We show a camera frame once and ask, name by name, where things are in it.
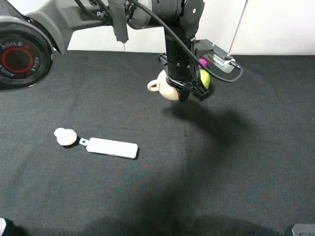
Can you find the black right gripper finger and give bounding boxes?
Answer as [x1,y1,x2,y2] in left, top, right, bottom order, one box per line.
[195,88,210,101]

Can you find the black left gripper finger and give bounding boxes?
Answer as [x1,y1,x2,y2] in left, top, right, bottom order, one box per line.
[176,88,190,102]

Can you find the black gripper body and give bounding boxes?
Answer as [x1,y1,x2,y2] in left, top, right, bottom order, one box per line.
[158,36,204,95]

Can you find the cream ceramic teapot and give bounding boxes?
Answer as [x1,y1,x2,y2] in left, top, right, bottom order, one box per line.
[147,70,179,101]

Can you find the green toy lime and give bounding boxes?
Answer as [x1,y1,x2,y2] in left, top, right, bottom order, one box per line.
[199,69,211,89]

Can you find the purple toy eggplant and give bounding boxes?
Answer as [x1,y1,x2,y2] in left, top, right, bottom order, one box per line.
[198,59,208,69]

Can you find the black tablecloth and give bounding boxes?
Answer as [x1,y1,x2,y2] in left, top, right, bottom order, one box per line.
[0,51,315,236]

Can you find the white rectangular plastic case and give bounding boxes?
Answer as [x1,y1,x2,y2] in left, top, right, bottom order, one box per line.
[79,138,138,159]

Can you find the cream teapot lid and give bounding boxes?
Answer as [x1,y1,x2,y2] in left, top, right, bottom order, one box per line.
[54,128,77,146]

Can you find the grey device bottom right corner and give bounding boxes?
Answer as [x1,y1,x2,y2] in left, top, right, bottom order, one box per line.
[292,224,315,236]

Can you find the grey device corner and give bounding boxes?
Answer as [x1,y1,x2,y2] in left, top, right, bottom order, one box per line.
[0,218,7,236]
[292,224,315,236]

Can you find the grey device bottom left corner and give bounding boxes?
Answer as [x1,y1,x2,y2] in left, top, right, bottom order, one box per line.
[0,218,7,236]

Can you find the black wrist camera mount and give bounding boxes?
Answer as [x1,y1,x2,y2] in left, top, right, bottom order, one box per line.
[195,39,241,73]

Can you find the black cable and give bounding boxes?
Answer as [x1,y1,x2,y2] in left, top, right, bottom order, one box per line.
[73,0,244,83]

